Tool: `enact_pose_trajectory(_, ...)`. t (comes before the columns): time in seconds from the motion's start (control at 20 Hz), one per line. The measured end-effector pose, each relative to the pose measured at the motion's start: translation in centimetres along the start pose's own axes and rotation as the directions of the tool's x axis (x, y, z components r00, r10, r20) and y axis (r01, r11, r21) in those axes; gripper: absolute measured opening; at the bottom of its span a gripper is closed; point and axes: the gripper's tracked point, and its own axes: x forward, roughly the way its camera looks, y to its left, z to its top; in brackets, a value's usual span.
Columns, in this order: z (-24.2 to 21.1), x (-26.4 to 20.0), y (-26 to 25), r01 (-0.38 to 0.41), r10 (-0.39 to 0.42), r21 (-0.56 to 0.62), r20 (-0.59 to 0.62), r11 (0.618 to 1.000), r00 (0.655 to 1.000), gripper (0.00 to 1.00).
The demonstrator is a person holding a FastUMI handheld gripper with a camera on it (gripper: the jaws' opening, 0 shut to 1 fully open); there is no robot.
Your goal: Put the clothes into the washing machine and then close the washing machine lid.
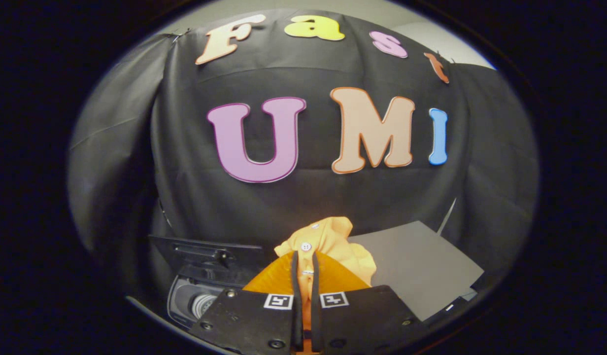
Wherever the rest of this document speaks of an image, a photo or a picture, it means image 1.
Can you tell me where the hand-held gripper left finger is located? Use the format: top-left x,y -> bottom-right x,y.
190,250 -> 304,353

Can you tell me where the orange buttoned shirt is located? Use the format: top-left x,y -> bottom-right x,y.
274,216 -> 378,341

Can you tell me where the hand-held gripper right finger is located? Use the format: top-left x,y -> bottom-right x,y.
311,250 -> 428,353

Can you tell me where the white cabinet with dark frame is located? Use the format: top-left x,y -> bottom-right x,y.
347,220 -> 485,322

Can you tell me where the black backdrop cloth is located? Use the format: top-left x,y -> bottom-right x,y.
67,9 -> 540,296

